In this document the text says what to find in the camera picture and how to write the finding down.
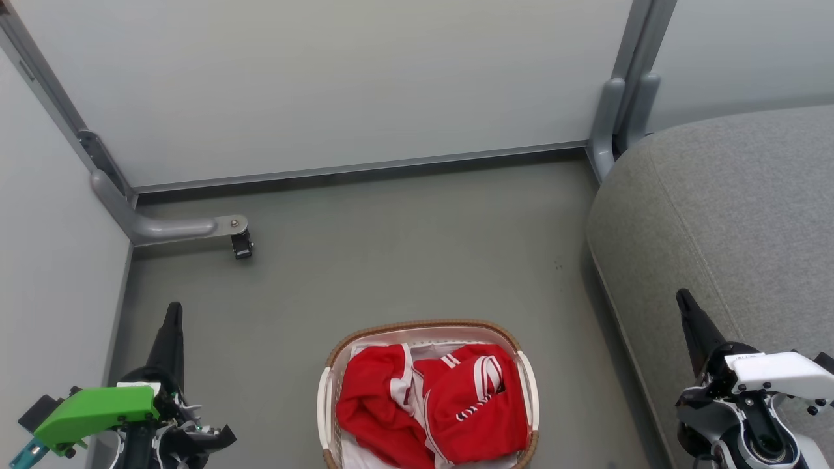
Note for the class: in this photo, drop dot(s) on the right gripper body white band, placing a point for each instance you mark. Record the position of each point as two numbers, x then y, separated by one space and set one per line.
778 374

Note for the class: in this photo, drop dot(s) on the red garment with white stripes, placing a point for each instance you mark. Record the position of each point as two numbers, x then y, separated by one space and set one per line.
472 417

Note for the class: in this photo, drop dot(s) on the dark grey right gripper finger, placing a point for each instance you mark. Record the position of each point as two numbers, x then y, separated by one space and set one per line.
698 332

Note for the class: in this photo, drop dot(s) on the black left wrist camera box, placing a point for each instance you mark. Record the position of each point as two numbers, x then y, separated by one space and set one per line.
40 412

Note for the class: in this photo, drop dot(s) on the plain red garment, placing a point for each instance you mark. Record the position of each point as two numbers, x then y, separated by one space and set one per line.
371 404

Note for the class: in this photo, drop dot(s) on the grey partition foot bracket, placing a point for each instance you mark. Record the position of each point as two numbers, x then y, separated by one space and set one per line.
169 228

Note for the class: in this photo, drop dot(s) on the grey partition bottom rail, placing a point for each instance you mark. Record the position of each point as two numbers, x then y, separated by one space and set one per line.
358 168

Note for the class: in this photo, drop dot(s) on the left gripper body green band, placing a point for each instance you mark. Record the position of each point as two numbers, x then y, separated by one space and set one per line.
98 410

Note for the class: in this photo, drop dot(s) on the grey fabric sofa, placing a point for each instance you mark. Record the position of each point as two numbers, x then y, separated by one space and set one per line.
717 215

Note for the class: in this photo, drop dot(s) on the black caster wheel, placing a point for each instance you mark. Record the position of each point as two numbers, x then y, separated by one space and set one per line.
242 246

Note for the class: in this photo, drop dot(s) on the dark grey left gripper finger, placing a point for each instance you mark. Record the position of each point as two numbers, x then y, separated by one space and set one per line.
171 345

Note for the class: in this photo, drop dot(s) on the grey partition frame post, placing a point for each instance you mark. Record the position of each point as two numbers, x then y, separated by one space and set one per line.
45 85
625 91

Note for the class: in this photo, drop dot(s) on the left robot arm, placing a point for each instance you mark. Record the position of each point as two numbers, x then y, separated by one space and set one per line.
138 451

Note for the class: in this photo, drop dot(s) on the red and white garment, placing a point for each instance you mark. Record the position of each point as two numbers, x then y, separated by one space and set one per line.
430 352

